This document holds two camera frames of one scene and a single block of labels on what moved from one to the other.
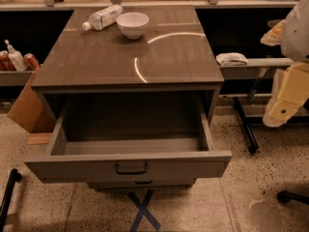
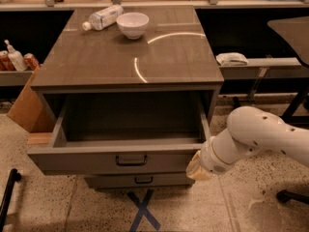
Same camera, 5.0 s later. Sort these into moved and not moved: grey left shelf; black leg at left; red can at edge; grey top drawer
Moved: grey top drawer
Not moved: black leg at left; red can at edge; grey left shelf
